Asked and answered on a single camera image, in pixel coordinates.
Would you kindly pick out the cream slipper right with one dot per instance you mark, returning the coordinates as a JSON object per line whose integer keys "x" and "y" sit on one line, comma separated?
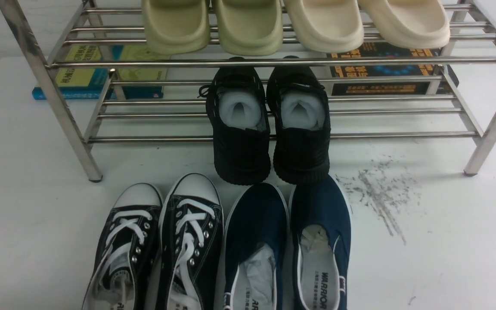
{"x": 412, "y": 24}

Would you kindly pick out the navy slip-on shoe left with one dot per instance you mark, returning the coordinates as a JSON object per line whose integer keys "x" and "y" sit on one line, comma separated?
{"x": 254, "y": 249}

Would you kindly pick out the cream slipper left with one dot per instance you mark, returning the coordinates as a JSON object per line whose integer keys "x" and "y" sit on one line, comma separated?
{"x": 327, "y": 26}

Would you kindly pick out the green slipper left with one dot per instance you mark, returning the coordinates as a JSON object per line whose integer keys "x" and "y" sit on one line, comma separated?
{"x": 176, "y": 26}

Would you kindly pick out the black knit shoe right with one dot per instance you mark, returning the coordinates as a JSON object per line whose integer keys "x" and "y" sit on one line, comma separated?
{"x": 299, "y": 104}

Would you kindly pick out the yellow blue book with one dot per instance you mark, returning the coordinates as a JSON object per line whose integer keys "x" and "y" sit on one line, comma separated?
{"x": 87, "y": 83}

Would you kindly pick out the green slipper right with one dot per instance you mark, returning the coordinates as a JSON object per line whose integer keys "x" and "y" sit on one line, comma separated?
{"x": 249, "y": 27}

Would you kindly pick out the cream slipper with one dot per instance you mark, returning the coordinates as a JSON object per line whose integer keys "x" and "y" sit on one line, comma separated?
{"x": 412, "y": 24}
{"x": 327, "y": 26}

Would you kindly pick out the green slipper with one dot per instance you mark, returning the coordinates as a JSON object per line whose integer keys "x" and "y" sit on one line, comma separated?
{"x": 176, "y": 26}
{"x": 249, "y": 27}

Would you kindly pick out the navy slip-on shoe right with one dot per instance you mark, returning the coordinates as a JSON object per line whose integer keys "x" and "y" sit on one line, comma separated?
{"x": 321, "y": 231}

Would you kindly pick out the black knit shoe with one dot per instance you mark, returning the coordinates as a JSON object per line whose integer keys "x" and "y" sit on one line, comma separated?
{"x": 235, "y": 104}
{"x": 299, "y": 104}

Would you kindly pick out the black canvas sneaker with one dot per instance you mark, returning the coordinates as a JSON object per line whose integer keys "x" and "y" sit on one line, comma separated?
{"x": 191, "y": 235}
{"x": 127, "y": 250}

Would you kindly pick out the stainless steel shoe rack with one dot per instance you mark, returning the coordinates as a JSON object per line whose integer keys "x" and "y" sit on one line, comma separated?
{"x": 45, "y": 70}

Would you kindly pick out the black knit shoe left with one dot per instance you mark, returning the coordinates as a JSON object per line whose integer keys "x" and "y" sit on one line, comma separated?
{"x": 235, "y": 104}

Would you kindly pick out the navy slip-on shoe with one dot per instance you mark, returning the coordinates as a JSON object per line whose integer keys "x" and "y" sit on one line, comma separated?
{"x": 321, "y": 231}
{"x": 254, "y": 249}

